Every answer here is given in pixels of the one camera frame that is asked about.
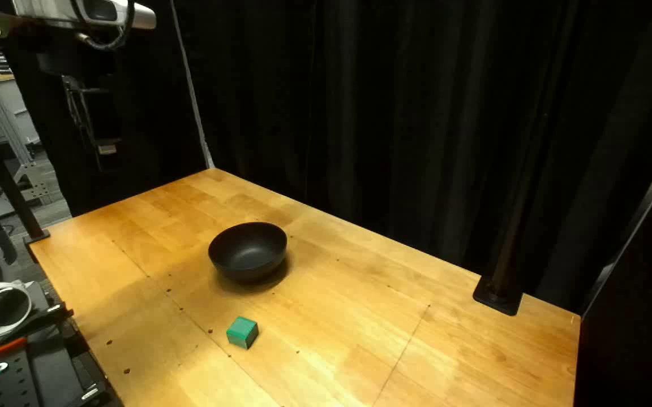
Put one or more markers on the black bowl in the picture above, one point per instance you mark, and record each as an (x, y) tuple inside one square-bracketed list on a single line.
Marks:
[(247, 252)]

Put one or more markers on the black curtain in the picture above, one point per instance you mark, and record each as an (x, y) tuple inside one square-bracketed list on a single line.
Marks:
[(385, 115)]

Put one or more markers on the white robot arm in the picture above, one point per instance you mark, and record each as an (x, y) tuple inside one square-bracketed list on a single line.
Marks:
[(90, 12)]

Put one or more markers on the black tripod leg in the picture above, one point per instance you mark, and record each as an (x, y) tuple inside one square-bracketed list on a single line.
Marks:
[(4, 183)]

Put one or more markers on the black support post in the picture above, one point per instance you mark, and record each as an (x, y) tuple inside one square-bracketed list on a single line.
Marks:
[(526, 205)]

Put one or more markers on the black side panel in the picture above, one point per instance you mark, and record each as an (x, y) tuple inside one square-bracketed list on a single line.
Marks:
[(634, 302)]

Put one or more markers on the green block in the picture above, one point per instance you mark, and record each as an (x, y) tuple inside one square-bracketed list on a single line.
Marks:
[(241, 331)]

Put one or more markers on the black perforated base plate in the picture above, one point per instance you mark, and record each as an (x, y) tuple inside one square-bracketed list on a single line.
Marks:
[(33, 370)]

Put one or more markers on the white vertical pole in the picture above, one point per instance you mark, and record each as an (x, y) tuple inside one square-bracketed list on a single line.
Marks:
[(190, 92)]

